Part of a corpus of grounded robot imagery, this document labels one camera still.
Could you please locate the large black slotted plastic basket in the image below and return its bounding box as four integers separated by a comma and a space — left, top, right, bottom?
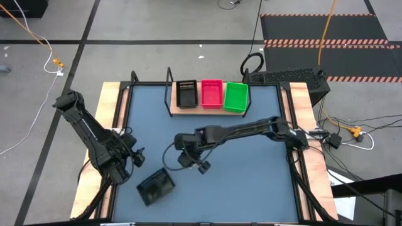
136, 167, 176, 207

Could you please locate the wooden tray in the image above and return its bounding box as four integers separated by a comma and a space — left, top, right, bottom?
164, 67, 253, 119

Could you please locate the long white cable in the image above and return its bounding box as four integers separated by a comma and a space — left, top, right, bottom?
0, 0, 65, 156

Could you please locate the wooden table side board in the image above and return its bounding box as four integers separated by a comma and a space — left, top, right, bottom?
70, 82, 130, 220
280, 82, 339, 221

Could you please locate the black computer tower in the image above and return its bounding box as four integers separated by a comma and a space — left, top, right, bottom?
243, 67, 332, 107

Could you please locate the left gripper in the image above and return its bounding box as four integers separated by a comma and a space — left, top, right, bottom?
119, 133, 146, 169

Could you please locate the coiled black cable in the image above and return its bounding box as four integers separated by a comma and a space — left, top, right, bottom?
239, 0, 266, 77

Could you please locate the red slotted plastic basket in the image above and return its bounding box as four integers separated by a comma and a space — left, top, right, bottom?
200, 79, 224, 110

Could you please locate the thin black cable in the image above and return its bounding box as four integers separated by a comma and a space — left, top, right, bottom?
216, 0, 243, 11

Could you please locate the green slotted plastic basket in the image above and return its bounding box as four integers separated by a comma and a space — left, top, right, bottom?
222, 81, 249, 114

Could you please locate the grey box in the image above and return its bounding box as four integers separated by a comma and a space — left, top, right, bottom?
382, 188, 402, 226

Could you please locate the black striped floor mat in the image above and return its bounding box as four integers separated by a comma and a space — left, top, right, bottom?
263, 43, 402, 83
259, 13, 389, 44

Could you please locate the short white cable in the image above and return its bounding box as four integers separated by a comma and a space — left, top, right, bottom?
340, 131, 376, 151

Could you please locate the black cabinet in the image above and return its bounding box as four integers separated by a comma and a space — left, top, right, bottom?
0, 0, 50, 19

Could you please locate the yellow cable with splitter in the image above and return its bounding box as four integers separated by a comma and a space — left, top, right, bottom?
320, 108, 363, 139

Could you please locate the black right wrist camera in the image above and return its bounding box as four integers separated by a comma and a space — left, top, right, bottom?
177, 152, 195, 170

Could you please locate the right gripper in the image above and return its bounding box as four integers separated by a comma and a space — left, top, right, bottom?
173, 132, 212, 175

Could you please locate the black beam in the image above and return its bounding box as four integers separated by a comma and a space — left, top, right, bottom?
331, 173, 402, 199

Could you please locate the black power adapter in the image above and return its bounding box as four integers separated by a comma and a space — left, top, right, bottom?
327, 132, 344, 149

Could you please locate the small black plastic basket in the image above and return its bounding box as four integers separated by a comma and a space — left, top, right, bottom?
175, 80, 199, 109

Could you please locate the white sheet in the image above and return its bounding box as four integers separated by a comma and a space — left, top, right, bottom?
327, 169, 358, 221

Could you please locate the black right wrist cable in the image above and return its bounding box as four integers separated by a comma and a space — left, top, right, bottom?
161, 143, 202, 172

